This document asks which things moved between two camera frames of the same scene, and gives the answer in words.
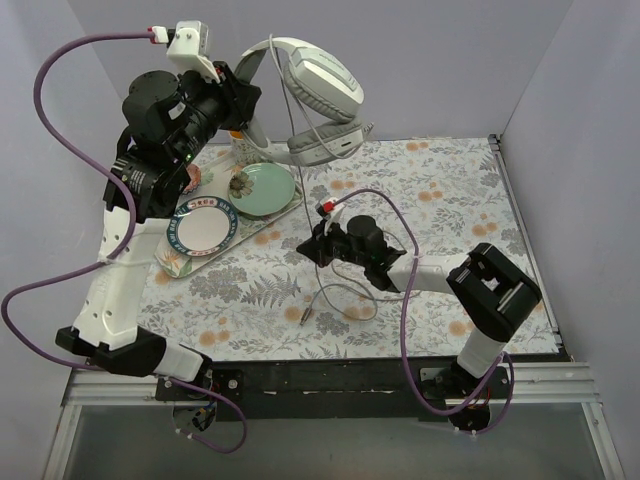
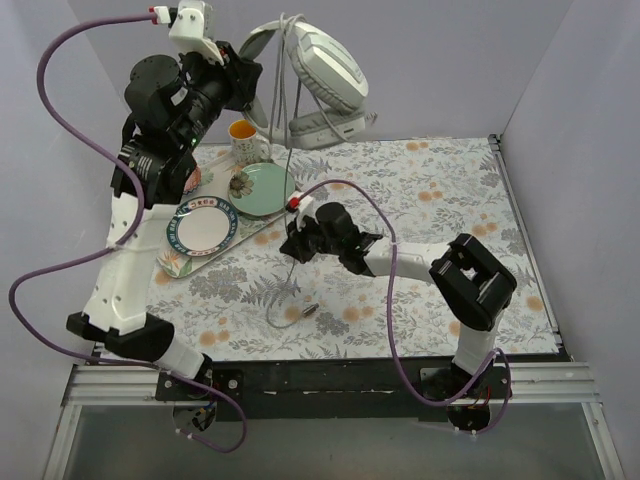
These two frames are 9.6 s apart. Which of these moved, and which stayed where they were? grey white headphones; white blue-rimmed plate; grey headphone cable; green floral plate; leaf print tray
Moved: grey white headphones; grey headphone cable
Stayed: leaf print tray; green floral plate; white blue-rimmed plate
